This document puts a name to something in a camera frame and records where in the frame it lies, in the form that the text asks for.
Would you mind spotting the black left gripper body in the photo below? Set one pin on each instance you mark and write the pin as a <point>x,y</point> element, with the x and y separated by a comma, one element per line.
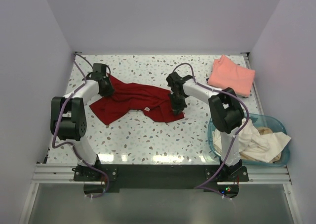
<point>109,89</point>

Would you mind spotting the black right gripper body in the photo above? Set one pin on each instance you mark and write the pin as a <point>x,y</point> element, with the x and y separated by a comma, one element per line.
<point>175,97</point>

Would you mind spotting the red t shirt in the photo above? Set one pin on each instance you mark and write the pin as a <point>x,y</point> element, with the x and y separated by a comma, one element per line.
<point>153,101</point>

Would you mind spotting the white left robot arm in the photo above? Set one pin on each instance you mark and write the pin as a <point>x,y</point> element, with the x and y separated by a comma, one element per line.
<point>68,123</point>

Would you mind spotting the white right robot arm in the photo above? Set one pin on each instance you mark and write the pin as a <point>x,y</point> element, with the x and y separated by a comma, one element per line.
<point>225,109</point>

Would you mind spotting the folded salmon pink t shirt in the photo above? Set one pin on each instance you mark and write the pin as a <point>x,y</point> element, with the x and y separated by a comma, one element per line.
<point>227,74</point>

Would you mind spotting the teal plastic laundry basket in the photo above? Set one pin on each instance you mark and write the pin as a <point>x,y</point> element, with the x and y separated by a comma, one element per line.
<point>271,145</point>

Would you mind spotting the cream t shirt in basket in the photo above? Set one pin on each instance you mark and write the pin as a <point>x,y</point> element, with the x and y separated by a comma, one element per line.
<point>256,142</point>

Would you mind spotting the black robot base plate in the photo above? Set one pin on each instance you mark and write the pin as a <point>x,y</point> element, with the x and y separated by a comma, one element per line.
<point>112,178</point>

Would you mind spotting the aluminium frame rail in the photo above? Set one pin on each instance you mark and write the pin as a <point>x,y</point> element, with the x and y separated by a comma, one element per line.
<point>62,173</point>

